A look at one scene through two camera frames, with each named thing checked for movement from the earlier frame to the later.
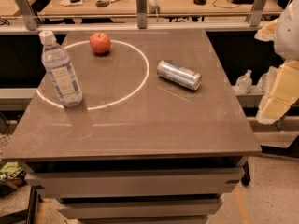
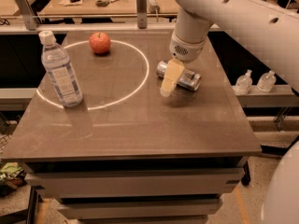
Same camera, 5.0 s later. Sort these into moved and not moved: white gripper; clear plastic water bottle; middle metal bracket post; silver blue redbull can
Moved: white gripper
Not moved: silver blue redbull can; middle metal bracket post; clear plastic water bottle
